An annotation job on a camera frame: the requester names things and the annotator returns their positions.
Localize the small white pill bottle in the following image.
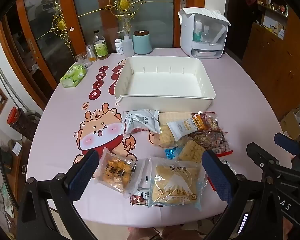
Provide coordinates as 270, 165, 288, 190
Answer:
114, 38, 124, 55

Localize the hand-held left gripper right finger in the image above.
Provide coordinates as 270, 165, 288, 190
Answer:
201, 149, 268, 240

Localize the white and orange sachet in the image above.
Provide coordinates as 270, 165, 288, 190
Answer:
167, 117, 200, 141

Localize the orange label nut packet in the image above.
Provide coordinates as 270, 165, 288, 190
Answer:
191, 110, 220, 132

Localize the white countertop dispenser cabinet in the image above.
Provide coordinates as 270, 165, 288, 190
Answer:
178, 7, 231, 59

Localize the large gold door ornament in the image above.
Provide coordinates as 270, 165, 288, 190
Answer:
106, 0, 145, 30

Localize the green wet wipes pack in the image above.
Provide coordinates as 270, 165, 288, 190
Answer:
59, 64, 87, 88

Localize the small gold door ornament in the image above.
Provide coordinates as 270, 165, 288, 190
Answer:
49, 2, 73, 48

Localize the clear cracker packet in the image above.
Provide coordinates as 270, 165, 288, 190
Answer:
152, 112, 193, 148

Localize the grey snack packet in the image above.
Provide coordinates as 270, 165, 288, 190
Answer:
122, 109, 161, 134

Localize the glass bottle with green label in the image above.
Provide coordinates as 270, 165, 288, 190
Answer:
93, 30, 110, 60

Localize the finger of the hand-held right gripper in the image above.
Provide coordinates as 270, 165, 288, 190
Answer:
246, 142, 281, 173
274, 132, 300, 157

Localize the small blue snack packet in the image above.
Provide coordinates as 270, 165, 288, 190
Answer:
164, 147, 183, 159

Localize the red mixed nut packet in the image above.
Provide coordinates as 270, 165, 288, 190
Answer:
189, 130, 233, 155

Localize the clear drinking glass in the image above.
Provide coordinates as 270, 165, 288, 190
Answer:
75, 52, 92, 69

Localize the wooden shelf with bottles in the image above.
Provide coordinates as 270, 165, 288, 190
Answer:
255, 0, 290, 40

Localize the wooden cabinet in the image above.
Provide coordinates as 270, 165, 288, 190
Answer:
242, 10, 300, 120

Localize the white squeeze bottle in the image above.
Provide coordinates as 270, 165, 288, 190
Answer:
116, 30, 135, 57

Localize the pink printed tablecloth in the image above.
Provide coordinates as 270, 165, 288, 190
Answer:
25, 47, 300, 228

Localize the small brown snack packet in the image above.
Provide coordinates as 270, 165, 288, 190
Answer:
129, 192, 149, 207

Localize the large bread packet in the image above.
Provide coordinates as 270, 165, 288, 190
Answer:
147, 156, 209, 211

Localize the small white packet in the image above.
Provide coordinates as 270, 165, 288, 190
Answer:
220, 159, 237, 174

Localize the white snack packet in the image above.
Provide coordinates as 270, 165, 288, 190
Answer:
136, 158, 153, 193

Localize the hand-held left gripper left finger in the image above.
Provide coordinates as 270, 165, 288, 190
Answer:
16, 149, 100, 240

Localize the teal canister with brown lid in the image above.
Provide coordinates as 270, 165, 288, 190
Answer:
133, 30, 153, 55

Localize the yellow puff snack packet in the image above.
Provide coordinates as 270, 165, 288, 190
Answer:
176, 140, 207, 162

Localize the small glass jar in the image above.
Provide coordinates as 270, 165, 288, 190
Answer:
86, 44, 98, 63

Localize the white plastic storage bin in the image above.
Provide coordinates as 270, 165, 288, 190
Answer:
114, 56, 216, 110

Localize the orange fried snack packet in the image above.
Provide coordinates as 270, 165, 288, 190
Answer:
93, 148, 138, 198

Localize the red floor object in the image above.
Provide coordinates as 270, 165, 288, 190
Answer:
9, 106, 19, 124

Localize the cardboard box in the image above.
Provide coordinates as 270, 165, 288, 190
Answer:
280, 109, 300, 140

